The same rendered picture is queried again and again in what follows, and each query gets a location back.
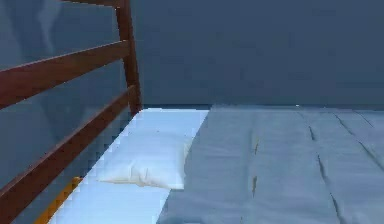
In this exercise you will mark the white pillow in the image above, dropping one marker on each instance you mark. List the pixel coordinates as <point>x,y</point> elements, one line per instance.
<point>146,163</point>

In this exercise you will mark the wooden bed with blue blanket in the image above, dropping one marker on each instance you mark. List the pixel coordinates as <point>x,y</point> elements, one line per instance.
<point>266,160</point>

